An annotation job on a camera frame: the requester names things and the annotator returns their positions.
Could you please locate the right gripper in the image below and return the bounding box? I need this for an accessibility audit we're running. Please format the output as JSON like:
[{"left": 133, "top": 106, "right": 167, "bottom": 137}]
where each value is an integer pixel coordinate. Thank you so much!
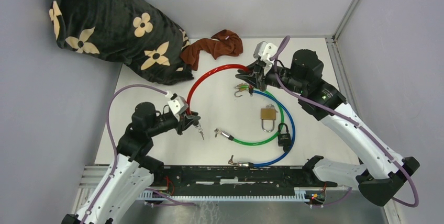
[{"left": 236, "top": 58, "right": 307, "bottom": 94}]

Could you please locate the red cable lock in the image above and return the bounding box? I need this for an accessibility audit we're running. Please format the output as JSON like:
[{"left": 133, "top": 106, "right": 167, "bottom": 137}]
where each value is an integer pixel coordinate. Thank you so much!
[{"left": 186, "top": 64, "right": 244, "bottom": 112}]

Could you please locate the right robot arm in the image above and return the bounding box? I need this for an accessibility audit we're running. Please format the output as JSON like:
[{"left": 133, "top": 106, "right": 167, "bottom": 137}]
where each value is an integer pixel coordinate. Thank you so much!
[{"left": 236, "top": 49, "right": 420, "bottom": 206}]

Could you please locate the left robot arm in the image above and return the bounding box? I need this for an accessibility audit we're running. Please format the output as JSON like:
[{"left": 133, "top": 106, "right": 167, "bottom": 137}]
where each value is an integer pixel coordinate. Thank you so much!
[{"left": 62, "top": 100, "right": 200, "bottom": 223}]

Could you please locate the small brass padlock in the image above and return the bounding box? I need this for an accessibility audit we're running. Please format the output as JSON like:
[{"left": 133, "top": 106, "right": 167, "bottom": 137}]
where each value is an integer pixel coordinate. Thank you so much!
[{"left": 234, "top": 83, "right": 249, "bottom": 97}]

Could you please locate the brown towel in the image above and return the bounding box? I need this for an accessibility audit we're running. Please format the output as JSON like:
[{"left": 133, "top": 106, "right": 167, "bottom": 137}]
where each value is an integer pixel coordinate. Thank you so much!
[{"left": 180, "top": 29, "right": 243, "bottom": 71}]

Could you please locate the black padlock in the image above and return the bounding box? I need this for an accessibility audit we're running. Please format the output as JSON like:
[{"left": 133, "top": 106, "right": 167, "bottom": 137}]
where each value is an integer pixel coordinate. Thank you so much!
[{"left": 277, "top": 122, "right": 292, "bottom": 152}]

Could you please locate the black floral plush blanket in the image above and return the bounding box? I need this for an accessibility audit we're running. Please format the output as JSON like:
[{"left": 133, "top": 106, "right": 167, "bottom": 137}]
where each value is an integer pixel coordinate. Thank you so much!
[{"left": 49, "top": 0, "right": 193, "bottom": 85}]

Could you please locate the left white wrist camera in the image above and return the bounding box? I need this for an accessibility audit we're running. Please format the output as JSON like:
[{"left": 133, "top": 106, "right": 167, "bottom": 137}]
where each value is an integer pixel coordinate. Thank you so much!
[{"left": 165, "top": 91, "right": 188, "bottom": 116}]

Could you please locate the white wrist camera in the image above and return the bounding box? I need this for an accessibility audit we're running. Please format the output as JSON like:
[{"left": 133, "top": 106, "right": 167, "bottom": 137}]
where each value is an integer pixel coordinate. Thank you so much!
[
  {"left": 165, "top": 91, "right": 188, "bottom": 116},
  {"left": 253, "top": 41, "right": 278, "bottom": 68}
]

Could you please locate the green cable lock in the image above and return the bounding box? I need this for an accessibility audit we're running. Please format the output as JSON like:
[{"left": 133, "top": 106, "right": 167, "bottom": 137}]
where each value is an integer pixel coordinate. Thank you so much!
[{"left": 215, "top": 84, "right": 286, "bottom": 146}]

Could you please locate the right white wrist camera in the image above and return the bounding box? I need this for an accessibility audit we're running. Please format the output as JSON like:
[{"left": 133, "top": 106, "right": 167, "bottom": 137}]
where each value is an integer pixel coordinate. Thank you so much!
[{"left": 253, "top": 41, "right": 278, "bottom": 68}]

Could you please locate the blue cable lock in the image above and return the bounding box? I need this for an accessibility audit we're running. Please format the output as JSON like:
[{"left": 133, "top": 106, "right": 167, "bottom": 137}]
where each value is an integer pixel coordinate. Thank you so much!
[{"left": 228, "top": 89, "right": 296, "bottom": 168}]

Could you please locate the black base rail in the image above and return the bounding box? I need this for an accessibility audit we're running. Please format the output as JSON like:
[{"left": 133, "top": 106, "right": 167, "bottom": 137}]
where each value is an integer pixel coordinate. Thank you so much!
[{"left": 152, "top": 165, "right": 337, "bottom": 197}]

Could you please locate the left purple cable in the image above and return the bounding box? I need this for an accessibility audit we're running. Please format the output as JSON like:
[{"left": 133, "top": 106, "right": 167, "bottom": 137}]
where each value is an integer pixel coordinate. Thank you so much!
[{"left": 80, "top": 84, "right": 171, "bottom": 224}]

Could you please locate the purple cable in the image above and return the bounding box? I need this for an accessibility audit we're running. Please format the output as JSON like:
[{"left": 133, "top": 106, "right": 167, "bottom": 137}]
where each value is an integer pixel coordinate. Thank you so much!
[
  {"left": 270, "top": 35, "right": 420, "bottom": 208},
  {"left": 80, "top": 84, "right": 171, "bottom": 224}
]

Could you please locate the aluminium frame rail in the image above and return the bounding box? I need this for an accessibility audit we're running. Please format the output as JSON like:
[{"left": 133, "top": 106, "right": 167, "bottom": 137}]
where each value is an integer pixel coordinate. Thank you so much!
[{"left": 325, "top": 0, "right": 394, "bottom": 191}]

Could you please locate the white cable duct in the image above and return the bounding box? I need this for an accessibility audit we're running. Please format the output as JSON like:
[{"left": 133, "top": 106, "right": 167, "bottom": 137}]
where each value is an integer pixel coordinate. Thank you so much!
[{"left": 143, "top": 187, "right": 309, "bottom": 203}]

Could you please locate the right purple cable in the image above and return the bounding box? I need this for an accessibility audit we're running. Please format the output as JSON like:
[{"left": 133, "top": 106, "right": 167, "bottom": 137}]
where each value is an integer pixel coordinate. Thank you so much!
[{"left": 270, "top": 35, "right": 420, "bottom": 208}]

